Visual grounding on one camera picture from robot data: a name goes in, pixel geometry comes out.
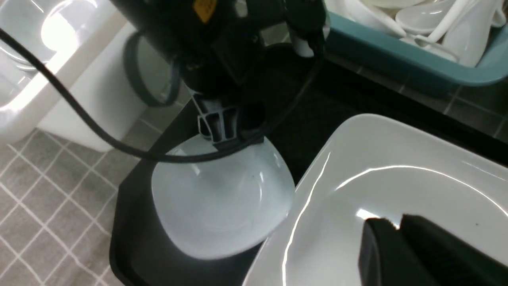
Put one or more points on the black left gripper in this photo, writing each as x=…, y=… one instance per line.
x=214, y=51

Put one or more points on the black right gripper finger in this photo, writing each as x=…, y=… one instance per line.
x=421, y=253

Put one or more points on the white square rice plate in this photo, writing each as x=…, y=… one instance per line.
x=376, y=167

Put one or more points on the small white bowl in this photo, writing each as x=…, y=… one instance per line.
x=216, y=209

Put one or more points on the teal plastic bin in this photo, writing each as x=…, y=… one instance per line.
x=417, y=68

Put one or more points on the large white plastic bin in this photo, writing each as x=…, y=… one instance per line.
x=81, y=42

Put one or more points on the black serving tray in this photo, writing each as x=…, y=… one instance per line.
x=141, y=254

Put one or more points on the grey checked tablecloth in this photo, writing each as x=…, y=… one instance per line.
x=58, y=198

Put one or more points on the pile of white spoons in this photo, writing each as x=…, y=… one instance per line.
x=457, y=30

